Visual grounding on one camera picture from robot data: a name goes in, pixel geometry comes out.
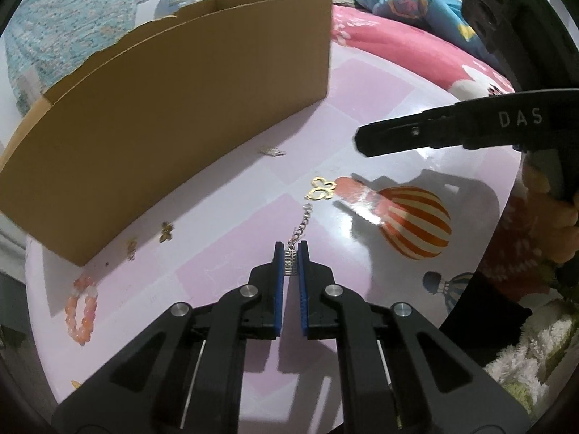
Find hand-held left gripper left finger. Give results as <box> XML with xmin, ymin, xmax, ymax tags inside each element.
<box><xmin>52</xmin><ymin>241</ymin><xmax>287</xmax><ymax>434</ymax></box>

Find pink bead bracelet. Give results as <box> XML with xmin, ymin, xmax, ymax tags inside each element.
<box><xmin>64</xmin><ymin>275</ymin><xmax>99</xmax><ymax>346</ymax></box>

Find fluffy white green garment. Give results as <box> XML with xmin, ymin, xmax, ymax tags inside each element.
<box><xmin>484</xmin><ymin>262</ymin><xmax>579</xmax><ymax>417</ymax></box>

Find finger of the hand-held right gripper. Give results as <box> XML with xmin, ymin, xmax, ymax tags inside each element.
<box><xmin>354</xmin><ymin>89</ymin><xmax>562</xmax><ymax>159</ymax></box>

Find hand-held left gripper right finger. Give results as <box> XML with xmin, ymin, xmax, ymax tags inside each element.
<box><xmin>296</xmin><ymin>239</ymin><xmax>532</xmax><ymax>434</ymax></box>

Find person's right hand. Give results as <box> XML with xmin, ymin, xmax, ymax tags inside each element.
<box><xmin>516</xmin><ymin>163</ymin><xmax>579</xmax><ymax>265</ymax></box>

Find silver chain with gold butterfly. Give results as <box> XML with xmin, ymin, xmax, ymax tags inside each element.
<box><xmin>284</xmin><ymin>176</ymin><xmax>339</xmax><ymax>276</ymax></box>

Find person's dark trousers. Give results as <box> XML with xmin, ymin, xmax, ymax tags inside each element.
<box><xmin>436</xmin><ymin>271</ymin><xmax>525</xmax><ymax>358</ymax></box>

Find brown cardboard box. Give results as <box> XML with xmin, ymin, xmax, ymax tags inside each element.
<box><xmin>0</xmin><ymin>0</ymin><xmax>334</xmax><ymax>267</ymax></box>

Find pink floral blanket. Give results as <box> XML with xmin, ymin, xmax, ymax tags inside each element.
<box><xmin>330</xmin><ymin>4</ymin><xmax>519</xmax><ymax>100</ymax></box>

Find floral wall cloth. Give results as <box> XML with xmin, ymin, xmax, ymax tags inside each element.
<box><xmin>4</xmin><ymin>0</ymin><xmax>150</xmax><ymax>114</ymax></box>

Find blue printed blanket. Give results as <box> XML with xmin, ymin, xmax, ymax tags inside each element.
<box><xmin>355</xmin><ymin>0</ymin><xmax>496</xmax><ymax>61</ymax></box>

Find person's right forearm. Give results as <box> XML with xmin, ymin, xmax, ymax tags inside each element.
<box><xmin>479</xmin><ymin>190</ymin><xmax>557</xmax><ymax>303</ymax></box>

